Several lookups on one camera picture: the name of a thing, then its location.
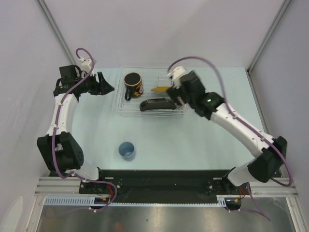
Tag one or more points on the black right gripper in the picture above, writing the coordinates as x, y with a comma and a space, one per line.
175, 93

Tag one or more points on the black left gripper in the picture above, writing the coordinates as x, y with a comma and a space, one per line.
101, 88

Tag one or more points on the yellow round plate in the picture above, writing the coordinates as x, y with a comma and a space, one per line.
160, 89

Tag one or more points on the black yellow square plate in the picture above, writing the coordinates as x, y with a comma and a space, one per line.
157, 104

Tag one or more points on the black skull mug red inside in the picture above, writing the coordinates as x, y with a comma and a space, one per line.
134, 86

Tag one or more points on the brown lattice pattern bowl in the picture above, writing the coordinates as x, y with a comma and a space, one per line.
183, 108

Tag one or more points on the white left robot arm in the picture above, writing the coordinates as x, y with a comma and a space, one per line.
59, 150

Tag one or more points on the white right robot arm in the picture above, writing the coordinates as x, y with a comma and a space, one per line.
267, 151

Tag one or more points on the light blue cup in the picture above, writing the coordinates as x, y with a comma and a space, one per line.
127, 151

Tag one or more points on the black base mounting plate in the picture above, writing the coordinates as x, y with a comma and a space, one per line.
201, 182

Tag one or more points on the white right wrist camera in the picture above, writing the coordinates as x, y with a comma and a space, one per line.
176, 74

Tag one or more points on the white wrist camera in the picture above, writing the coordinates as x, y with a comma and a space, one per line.
176, 74
86, 64

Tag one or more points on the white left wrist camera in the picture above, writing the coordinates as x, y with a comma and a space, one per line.
86, 64

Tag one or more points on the white wire dish rack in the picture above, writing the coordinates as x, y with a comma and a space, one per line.
151, 77

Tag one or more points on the aluminium frame rail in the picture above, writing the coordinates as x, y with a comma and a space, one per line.
56, 31

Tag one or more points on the white slotted cable duct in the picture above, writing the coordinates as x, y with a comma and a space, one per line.
77, 201

